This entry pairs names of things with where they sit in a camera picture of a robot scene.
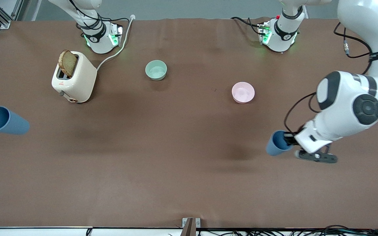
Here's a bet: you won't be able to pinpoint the cream white toaster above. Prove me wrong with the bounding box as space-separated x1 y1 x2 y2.
52 51 97 103

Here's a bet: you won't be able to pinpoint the metal table edge bracket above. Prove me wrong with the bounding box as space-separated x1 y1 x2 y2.
182 218 201 236

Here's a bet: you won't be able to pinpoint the brown table cover sheet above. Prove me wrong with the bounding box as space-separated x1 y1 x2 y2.
0 17 378 229

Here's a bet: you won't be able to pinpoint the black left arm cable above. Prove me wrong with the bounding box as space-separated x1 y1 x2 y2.
283 22 373 135

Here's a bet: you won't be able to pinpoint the pink bowl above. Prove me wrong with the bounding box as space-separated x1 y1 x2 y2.
232 82 255 104

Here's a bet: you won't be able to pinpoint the black left base cable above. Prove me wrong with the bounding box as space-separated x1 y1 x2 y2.
231 16 262 35

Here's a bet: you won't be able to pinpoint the mint green bowl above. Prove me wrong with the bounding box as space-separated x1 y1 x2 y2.
145 60 168 81

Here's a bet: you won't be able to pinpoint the tangled black floor cables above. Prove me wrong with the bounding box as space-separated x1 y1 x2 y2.
197 225 378 236

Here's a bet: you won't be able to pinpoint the white table edge rail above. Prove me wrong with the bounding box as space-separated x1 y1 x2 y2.
0 227 378 236

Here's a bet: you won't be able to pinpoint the brown bread slice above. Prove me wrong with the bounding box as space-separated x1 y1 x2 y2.
58 49 78 78

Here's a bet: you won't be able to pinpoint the blue plastic cup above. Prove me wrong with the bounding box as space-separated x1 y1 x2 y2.
0 106 30 135
266 130 295 156

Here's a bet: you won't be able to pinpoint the white toaster power cable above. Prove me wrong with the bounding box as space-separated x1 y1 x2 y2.
96 15 136 71

